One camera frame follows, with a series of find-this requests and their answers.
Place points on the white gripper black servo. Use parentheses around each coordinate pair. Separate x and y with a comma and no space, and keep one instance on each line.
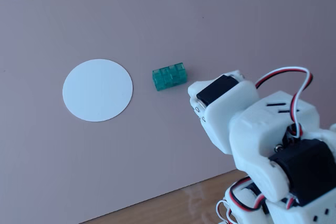
(228,97)

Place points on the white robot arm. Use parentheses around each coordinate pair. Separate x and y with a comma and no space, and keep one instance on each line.
(252,134)

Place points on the white paper circle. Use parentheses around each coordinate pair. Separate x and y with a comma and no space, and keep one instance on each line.
(97,90)

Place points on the teal translucent lego brick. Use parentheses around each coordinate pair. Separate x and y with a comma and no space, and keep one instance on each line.
(169,77)

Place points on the pink board mat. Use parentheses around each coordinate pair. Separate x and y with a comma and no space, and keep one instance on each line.
(131,24)

